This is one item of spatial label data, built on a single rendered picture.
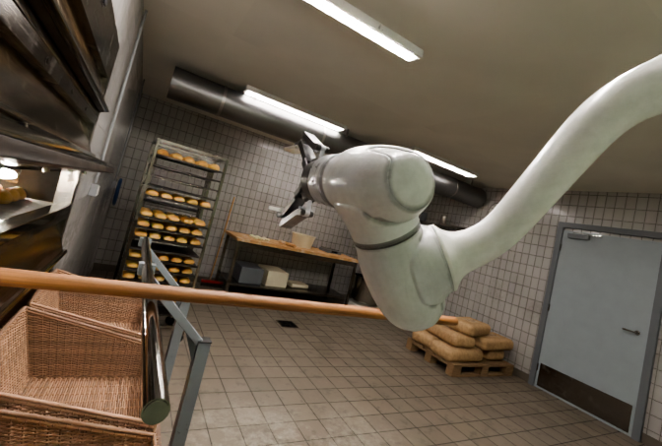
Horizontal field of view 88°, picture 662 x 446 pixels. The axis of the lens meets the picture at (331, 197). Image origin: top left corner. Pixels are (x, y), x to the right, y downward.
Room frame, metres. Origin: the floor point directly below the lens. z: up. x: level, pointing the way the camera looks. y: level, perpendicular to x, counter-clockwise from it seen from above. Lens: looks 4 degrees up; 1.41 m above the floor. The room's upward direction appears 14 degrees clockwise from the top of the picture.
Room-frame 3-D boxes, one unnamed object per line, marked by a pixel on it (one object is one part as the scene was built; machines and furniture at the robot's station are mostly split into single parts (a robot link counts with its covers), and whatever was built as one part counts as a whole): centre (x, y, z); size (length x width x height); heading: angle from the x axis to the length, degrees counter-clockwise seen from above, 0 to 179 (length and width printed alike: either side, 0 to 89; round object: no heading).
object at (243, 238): (5.82, 0.40, 0.45); 2.20 x 0.80 x 0.90; 119
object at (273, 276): (5.69, 0.64, 0.35); 0.50 x 0.36 x 0.24; 30
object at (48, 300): (1.70, 0.96, 0.72); 0.56 x 0.49 x 0.28; 30
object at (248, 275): (5.49, 1.01, 0.35); 0.50 x 0.36 x 0.24; 29
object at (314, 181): (0.56, 0.00, 1.48); 0.09 x 0.06 x 0.09; 120
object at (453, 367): (4.74, -2.20, 0.07); 1.20 x 0.80 x 0.14; 119
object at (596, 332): (4.06, -3.33, 1.08); 1.14 x 0.09 x 2.16; 29
